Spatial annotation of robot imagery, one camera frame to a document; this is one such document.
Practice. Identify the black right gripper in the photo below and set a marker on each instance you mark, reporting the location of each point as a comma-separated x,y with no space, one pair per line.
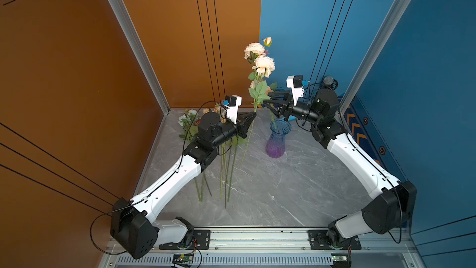
287,110

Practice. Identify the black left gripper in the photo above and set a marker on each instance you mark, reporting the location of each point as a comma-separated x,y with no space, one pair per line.
243,118

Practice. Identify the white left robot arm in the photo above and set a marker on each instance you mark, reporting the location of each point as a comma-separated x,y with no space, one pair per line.
134,222

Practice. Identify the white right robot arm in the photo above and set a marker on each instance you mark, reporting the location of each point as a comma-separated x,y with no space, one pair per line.
393,201

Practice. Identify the purple blue glass vase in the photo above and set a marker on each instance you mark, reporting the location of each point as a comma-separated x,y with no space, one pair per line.
276,144

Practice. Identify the peach flower bunch stem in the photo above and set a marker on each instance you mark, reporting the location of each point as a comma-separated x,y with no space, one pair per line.
223,150

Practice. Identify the left circuit board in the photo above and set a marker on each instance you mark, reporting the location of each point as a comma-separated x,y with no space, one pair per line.
182,260

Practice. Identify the circuit board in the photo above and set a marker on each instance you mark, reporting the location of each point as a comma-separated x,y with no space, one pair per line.
182,260
341,261

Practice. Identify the right circuit board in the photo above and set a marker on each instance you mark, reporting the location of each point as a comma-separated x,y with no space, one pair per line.
341,261

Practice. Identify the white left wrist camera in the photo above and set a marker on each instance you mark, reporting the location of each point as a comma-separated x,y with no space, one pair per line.
232,104

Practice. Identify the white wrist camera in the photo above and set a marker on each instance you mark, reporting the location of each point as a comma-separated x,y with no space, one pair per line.
296,84
232,104

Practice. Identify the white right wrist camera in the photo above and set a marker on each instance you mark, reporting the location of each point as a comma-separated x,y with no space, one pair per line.
296,84

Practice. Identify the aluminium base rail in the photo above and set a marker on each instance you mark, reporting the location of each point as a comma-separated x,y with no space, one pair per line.
273,247

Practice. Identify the aluminium corner post left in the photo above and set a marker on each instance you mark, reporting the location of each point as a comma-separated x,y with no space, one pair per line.
123,17

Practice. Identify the aluminium corner post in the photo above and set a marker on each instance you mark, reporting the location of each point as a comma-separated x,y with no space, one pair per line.
386,29
123,17

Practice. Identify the aluminium corner post right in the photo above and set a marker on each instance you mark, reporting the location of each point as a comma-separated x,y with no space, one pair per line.
386,29

